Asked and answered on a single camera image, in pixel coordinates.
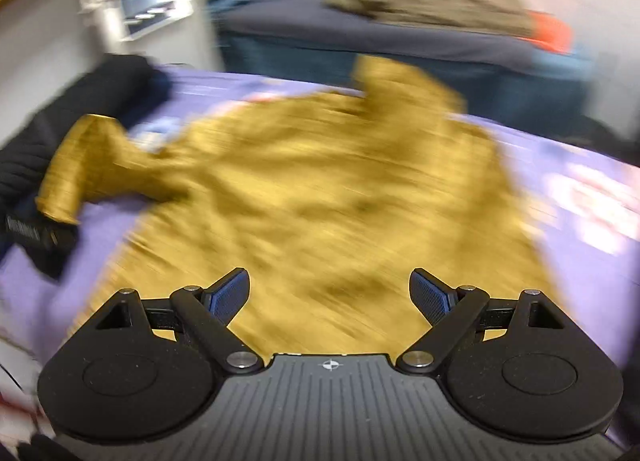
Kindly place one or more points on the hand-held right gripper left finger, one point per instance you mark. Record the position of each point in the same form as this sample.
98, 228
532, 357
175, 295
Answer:
227, 293

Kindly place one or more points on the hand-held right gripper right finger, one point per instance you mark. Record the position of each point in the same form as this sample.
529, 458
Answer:
430, 296

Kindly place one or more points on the mustard yellow jacket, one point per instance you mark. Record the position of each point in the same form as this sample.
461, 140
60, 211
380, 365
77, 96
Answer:
325, 191

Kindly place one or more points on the black cushion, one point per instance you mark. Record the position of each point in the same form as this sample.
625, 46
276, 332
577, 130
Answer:
115, 86

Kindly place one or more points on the navy blue blanket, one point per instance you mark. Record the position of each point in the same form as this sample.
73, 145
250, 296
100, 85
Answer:
160, 88

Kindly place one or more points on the purple floral bed sheet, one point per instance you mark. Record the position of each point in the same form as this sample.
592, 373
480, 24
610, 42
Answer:
565, 166

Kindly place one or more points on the white shelf unit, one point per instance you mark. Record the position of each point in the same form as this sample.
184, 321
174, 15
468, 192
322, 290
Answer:
145, 3

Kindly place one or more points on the bed with dark grey sheet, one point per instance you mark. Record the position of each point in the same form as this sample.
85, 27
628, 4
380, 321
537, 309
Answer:
300, 21

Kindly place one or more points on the orange cloth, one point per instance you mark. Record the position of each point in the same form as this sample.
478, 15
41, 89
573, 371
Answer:
550, 31

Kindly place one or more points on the olive brown jacket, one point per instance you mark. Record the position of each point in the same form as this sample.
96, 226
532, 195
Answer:
440, 1

